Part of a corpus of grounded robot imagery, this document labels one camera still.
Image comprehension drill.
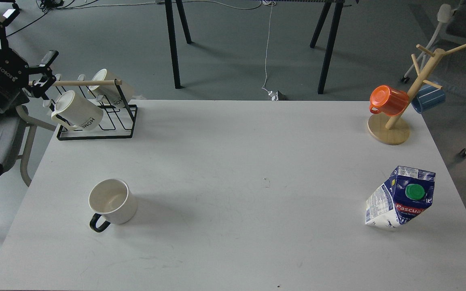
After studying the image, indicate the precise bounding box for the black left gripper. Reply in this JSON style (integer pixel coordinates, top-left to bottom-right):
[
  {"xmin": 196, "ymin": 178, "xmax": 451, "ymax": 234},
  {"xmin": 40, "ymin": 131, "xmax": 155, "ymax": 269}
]
[{"xmin": 0, "ymin": 8, "xmax": 59, "ymax": 113}]

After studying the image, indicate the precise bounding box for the white mug black handle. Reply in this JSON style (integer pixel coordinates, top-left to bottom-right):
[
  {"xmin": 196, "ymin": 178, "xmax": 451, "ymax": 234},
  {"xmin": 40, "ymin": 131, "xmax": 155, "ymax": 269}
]
[{"xmin": 89, "ymin": 179, "xmax": 138, "ymax": 233}]

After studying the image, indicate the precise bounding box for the blue white milk carton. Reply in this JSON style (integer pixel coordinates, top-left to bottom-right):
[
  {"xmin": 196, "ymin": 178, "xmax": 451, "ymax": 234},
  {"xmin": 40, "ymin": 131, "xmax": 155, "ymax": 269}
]
[{"xmin": 365, "ymin": 166, "xmax": 435, "ymax": 228}]

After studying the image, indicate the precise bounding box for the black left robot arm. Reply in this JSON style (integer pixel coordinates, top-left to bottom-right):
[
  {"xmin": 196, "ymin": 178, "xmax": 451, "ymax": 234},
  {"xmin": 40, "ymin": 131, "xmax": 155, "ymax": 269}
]
[{"xmin": 0, "ymin": 2, "xmax": 59, "ymax": 114}]

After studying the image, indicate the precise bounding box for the orange plastic cup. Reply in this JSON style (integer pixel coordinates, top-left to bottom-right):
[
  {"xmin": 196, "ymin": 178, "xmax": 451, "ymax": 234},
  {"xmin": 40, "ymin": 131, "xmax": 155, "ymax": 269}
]
[{"xmin": 369, "ymin": 85, "xmax": 409, "ymax": 116}]

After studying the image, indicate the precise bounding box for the blue cup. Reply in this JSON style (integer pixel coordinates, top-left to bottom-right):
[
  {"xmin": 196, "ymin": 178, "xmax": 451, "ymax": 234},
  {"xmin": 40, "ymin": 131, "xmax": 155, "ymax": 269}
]
[{"xmin": 411, "ymin": 84, "xmax": 446, "ymax": 114}]

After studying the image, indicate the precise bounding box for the white HOME mug front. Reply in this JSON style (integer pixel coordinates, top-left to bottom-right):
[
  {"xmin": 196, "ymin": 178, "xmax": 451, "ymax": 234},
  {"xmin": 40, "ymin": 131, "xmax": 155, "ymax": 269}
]
[{"xmin": 51, "ymin": 90, "xmax": 103, "ymax": 131}]

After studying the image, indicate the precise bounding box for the grey chair left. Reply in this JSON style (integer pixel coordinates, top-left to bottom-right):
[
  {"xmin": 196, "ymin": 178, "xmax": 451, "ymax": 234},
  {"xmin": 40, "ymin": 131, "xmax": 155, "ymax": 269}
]
[{"xmin": 0, "ymin": 105, "xmax": 56, "ymax": 186}]

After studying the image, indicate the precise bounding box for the white mug rear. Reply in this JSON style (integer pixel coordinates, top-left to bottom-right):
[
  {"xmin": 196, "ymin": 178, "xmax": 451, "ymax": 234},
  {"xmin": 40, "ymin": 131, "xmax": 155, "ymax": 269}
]
[{"xmin": 88, "ymin": 69, "xmax": 135, "ymax": 108}]

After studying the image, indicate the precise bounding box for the black table leg left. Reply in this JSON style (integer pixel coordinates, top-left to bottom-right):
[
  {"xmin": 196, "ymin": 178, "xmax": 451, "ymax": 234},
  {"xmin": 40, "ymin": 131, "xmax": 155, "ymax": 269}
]
[{"xmin": 163, "ymin": 0, "xmax": 193, "ymax": 89}]

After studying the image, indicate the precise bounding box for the black table leg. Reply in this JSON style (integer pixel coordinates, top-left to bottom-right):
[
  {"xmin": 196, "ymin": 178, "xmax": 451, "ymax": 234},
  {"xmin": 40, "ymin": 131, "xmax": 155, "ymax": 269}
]
[
  {"xmin": 309, "ymin": 0, "xmax": 345, "ymax": 95},
  {"xmin": 163, "ymin": 0, "xmax": 193, "ymax": 89}
]

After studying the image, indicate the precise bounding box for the power strip on floor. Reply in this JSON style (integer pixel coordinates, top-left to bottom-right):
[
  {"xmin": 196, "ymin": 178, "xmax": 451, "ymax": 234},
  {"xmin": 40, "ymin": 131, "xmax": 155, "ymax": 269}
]
[{"xmin": 267, "ymin": 90, "xmax": 288, "ymax": 101}]

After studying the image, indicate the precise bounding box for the black table leg right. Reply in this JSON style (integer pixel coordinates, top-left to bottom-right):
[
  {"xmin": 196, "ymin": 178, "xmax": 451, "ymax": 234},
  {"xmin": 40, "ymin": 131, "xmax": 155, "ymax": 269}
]
[{"xmin": 309, "ymin": 0, "xmax": 345, "ymax": 95}]

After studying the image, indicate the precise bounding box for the wooden mug tree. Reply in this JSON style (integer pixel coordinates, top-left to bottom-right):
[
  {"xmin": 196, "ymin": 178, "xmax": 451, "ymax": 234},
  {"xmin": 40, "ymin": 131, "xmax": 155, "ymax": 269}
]
[{"xmin": 367, "ymin": 44, "xmax": 466, "ymax": 146}]

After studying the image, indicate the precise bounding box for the white office chair right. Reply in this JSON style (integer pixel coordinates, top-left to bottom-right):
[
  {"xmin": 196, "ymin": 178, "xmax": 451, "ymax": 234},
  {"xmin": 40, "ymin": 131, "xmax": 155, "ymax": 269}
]
[{"xmin": 409, "ymin": 0, "xmax": 466, "ymax": 93}]

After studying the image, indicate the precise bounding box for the black cable on floor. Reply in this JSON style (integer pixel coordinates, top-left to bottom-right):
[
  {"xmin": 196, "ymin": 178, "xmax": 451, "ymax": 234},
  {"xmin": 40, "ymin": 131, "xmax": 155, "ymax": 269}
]
[{"xmin": 6, "ymin": 0, "xmax": 100, "ymax": 38}]

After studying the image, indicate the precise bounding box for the black wire mug rack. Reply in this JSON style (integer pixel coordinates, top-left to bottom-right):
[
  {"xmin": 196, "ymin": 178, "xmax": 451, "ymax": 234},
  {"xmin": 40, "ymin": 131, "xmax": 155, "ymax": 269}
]
[{"xmin": 44, "ymin": 74, "xmax": 138, "ymax": 141}]

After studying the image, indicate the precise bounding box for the white cable on floor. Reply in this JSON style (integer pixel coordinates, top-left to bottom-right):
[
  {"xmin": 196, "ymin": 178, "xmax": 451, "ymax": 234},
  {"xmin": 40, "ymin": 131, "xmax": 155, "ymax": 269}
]
[{"xmin": 261, "ymin": 0, "xmax": 277, "ymax": 94}]

